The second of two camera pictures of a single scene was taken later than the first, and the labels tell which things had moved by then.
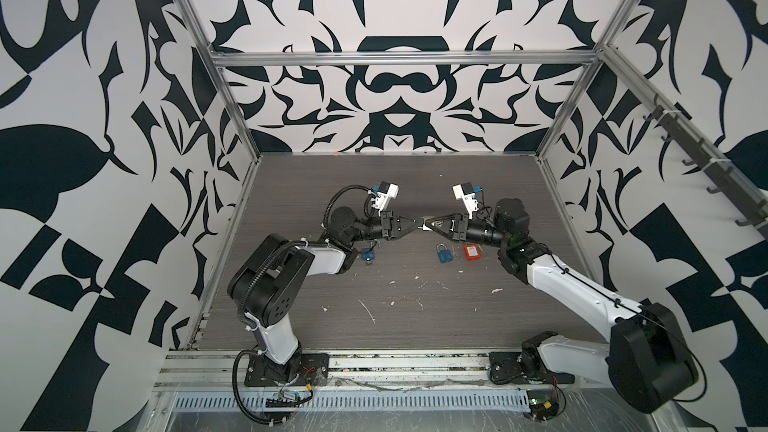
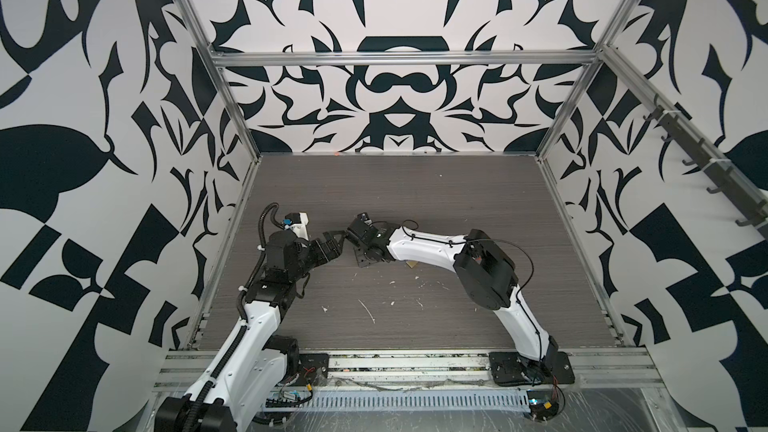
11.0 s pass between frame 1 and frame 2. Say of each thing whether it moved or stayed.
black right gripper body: moved
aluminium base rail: stayed
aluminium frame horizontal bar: stayed
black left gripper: moved
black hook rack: stayed
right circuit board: stayed
